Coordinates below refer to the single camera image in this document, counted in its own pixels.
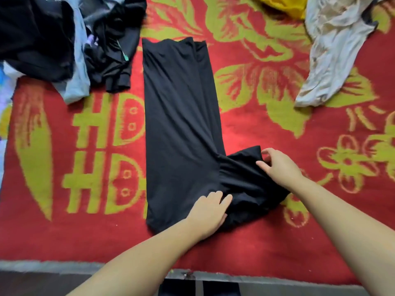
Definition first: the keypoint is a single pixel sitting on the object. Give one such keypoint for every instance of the black thin trousers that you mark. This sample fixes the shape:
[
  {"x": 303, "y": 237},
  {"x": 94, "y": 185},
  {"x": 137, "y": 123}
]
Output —
[{"x": 179, "y": 138}]

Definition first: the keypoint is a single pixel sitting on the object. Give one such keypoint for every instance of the person's left hand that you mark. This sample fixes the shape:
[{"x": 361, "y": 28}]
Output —
[{"x": 207, "y": 215}]

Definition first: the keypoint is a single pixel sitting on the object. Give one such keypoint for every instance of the pile of mixed clothes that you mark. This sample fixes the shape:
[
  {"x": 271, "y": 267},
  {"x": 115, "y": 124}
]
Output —
[{"x": 37, "y": 40}]

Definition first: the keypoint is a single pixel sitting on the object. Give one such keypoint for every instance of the red and yellow blanket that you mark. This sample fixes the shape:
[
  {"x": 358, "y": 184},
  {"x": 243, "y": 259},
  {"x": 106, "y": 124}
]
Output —
[{"x": 296, "y": 231}]

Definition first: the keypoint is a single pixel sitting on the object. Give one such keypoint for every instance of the person's right forearm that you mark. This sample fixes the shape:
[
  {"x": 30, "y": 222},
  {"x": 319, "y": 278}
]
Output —
[{"x": 352, "y": 231}]

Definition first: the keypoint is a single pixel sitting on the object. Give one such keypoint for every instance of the person's right hand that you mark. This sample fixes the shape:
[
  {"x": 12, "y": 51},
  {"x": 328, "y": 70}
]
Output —
[{"x": 282, "y": 170}]

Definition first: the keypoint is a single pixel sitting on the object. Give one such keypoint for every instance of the person's left forearm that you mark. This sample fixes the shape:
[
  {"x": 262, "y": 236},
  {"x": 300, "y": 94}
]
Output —
[{"x": 136, "y": 262}]

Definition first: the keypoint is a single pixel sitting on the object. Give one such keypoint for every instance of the blue patterned pillow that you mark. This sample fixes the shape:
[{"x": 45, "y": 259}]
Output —
[{"x": 5, "y": 120}]

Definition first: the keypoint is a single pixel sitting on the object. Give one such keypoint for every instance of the person's blue trousers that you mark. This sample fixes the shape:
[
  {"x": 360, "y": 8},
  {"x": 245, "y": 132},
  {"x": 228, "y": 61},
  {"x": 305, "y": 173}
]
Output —
[{"x": 179, "y": 288}]

